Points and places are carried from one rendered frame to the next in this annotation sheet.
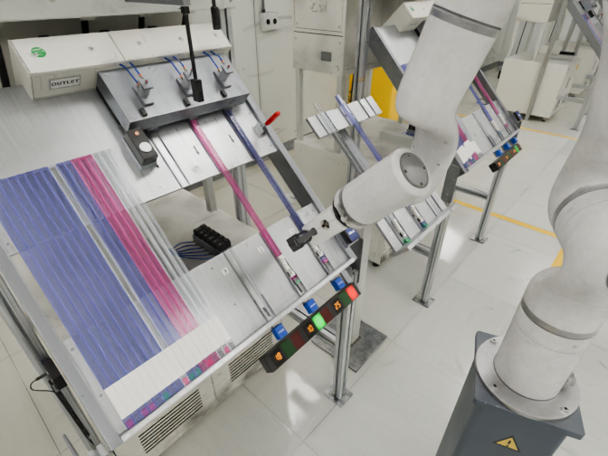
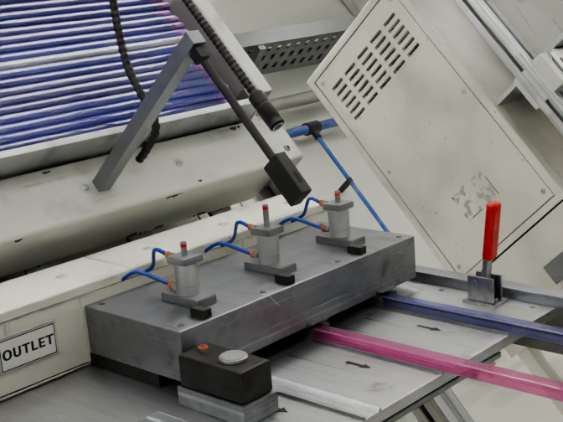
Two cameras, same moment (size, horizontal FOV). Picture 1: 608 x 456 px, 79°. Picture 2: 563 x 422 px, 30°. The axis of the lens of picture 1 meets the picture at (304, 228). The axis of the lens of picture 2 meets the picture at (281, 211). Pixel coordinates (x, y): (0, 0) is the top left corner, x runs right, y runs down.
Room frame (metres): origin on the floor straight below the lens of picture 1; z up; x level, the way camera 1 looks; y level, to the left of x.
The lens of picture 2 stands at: (-0.08, 0.23, 0.90)
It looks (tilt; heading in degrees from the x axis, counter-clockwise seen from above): 16 degrees up; 1
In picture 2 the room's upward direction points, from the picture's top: 35 degrees counter-clockwise
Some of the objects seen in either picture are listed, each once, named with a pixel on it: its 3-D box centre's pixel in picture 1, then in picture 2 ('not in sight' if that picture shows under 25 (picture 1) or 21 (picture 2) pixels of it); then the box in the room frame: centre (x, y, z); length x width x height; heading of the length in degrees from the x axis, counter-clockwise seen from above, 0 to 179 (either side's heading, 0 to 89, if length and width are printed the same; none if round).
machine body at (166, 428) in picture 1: (157, 314); not in sight; (1.00, 0.56, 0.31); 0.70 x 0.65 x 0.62; 138
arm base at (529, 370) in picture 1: (540, 346); not in sight; (0.46, -0.45, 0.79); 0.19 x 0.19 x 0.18
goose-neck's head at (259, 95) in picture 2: (215, 18); (266, 110); (0.96, 0.20, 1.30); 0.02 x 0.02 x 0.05
